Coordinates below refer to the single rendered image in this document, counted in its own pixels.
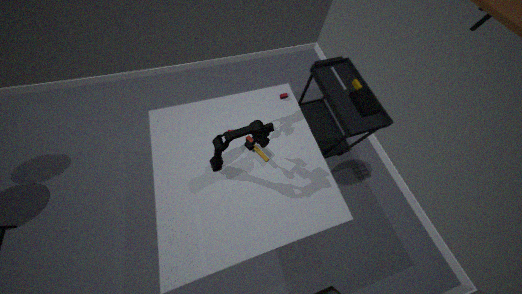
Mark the yellow bar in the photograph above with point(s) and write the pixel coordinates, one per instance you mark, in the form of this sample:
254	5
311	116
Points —
259	152

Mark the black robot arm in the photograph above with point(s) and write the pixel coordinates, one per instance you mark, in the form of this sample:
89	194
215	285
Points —
256	128

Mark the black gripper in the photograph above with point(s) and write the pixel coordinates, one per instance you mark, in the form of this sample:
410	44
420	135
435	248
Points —
250	145

